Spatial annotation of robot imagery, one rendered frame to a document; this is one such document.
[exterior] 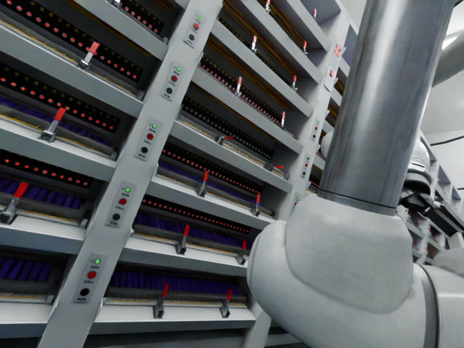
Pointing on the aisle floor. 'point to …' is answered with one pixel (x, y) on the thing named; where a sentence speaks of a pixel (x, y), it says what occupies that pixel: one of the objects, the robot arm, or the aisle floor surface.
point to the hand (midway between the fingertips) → (420, 244)
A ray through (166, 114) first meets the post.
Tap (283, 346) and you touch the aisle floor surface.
